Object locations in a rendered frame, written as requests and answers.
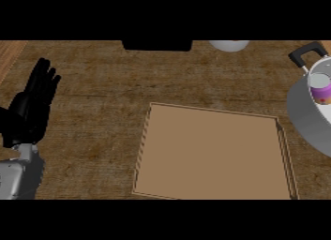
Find white bowl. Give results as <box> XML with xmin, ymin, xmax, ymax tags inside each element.
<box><xmin>209</xmin><ymin>39</ymin><xmax>252</xmax><ymax>53</ymax></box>

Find grey metal pot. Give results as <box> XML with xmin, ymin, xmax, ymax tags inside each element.
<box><xmin>286</xmin><ymin>41</ymin><xmax>331</xmax><ymax>162</ymax></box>

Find black appliance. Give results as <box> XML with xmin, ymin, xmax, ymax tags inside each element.
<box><xmin>122</xmin><ymin>39</ymin><xmax>194</xmax><ymax>53</ymax></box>

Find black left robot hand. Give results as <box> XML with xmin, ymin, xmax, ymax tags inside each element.
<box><xmin>0</xmin><ymin>57</ymin><xmax>62</xmax><ymax>149</ymax></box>

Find purple can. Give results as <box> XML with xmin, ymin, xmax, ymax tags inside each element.
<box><xmin>308</xmin><ymin>72</ymin><xmax>331</xmax><ymax>106</ymax></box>

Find brown wooden tray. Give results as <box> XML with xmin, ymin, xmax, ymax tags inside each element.
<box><xmin>132</xmin><ymin>101</ymin><xmax>300</xmax><ymax>201</ymax></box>

